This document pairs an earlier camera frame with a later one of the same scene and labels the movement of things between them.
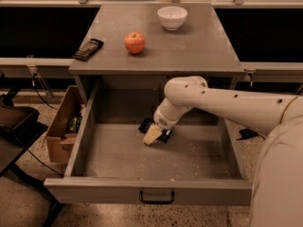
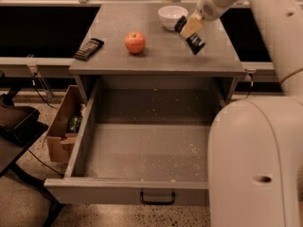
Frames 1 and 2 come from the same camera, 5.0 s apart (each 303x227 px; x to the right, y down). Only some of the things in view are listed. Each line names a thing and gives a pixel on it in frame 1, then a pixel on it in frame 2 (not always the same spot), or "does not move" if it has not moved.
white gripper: [161, 120] to [210, 8]
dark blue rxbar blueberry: [165, 134] to [194, 42]
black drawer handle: [156, 201] does not move
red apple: [134, 43] does not move
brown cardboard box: [64, 129] does not move
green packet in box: [74, 124] does not move
